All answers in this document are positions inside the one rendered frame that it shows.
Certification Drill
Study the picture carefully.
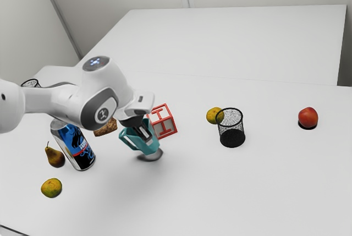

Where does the blue and black drink can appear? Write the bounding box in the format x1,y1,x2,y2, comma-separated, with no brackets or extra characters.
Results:
50,119,96,172

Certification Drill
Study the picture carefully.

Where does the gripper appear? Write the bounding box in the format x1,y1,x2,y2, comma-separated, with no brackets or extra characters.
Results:
118,114,153,146

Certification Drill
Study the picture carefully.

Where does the brown cork-like block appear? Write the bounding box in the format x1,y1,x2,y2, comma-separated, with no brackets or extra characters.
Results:
93,117,118,138

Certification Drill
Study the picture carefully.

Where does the red and white letter block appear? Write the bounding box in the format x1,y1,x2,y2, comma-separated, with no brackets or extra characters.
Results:
146,103,178,140

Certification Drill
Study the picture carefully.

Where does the brown-yellow pear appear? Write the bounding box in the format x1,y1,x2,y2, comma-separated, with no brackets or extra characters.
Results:
45,141,66,168

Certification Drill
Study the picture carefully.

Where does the yellow-green citrus fruit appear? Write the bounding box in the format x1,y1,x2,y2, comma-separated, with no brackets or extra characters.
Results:
41,178,63,199
206,107,225,125

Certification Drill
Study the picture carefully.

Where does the red apple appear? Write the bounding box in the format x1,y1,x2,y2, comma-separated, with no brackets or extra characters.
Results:
298,107,319,129

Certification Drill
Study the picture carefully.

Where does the black mesh pen holder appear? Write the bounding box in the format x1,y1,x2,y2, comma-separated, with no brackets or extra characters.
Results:
20,79,41,88
215,107,246,149

